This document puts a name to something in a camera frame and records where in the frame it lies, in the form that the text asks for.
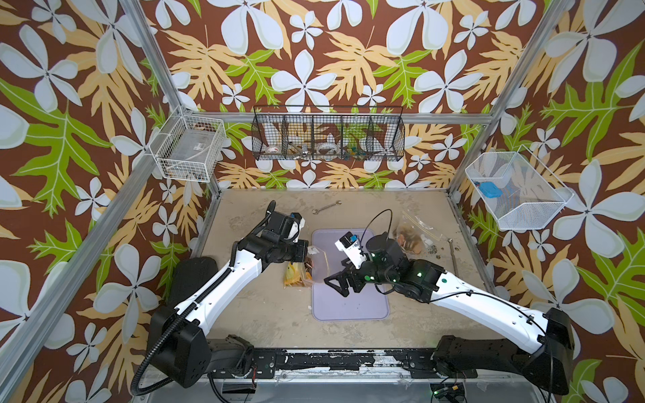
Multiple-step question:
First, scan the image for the blue object in basket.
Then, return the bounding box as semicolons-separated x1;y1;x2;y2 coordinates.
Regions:
477;181;503;199

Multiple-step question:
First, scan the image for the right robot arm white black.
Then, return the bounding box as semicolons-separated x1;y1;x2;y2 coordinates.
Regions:
324;232;574;396

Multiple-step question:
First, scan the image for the white wire basket left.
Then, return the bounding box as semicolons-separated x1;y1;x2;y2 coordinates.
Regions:
149;107;227;183

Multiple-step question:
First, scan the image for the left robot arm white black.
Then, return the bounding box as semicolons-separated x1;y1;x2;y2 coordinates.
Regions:
130;201;308;396

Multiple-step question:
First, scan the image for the black mounting rail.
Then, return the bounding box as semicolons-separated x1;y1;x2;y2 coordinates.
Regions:
214;348;450;379

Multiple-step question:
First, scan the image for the metal rod tool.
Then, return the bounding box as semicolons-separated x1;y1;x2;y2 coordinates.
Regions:
447;238;460;280

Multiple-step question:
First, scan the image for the clear bag of cookies back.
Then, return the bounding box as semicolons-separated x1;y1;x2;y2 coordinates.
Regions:
393;211;443;255

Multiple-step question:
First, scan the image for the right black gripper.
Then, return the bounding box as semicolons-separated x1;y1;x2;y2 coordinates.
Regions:
323;254;399;295

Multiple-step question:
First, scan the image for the white mesh basket right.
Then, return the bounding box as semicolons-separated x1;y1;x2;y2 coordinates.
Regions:
465;145;574;232

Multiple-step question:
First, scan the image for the ziploc bag with cookies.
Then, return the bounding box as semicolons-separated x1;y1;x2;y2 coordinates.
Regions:
283;246;331;288

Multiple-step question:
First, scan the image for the black tool case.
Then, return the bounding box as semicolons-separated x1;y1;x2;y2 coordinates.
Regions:
166;257;218;307

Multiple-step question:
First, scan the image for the black wire basket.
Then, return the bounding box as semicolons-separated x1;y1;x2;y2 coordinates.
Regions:
250;105;406;161

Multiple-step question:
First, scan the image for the silver wrench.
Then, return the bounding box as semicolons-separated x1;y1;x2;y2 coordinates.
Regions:
312;200;342;215

